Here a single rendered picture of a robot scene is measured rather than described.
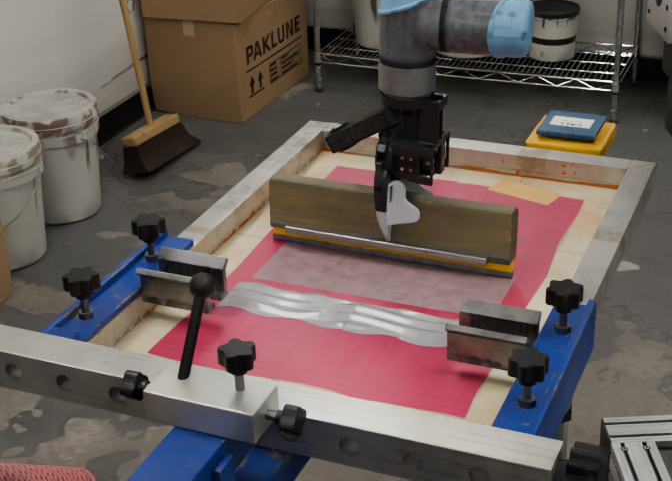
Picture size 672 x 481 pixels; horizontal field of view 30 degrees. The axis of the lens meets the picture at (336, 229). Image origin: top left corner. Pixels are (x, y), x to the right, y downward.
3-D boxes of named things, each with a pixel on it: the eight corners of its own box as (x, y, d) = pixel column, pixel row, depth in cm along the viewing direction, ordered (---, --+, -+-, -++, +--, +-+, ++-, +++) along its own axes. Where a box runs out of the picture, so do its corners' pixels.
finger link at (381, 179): (382, 215, 167) (387, 151, 165) (371, 213, 168) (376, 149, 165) (394, 206, 171) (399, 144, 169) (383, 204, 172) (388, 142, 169)
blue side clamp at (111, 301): (166, 272, 177) (161, 227, 174) (197, 277, 175) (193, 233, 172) (43, 383, 152) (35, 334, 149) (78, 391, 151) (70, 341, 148)
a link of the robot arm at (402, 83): (370, 65, 161) (392, 46, 167) (369, 98, 163) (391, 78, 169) (425, 72, 158) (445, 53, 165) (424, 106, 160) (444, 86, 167)
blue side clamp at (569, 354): (554, 341, 157) (556, 292, 154) (593, 348, 155) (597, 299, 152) (484, 482, 132) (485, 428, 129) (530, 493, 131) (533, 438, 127)
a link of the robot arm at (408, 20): (439, -13, 153) (372, -18, 155) (436, 72, 158) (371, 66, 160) (451, -30, 160) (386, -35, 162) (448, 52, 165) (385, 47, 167)
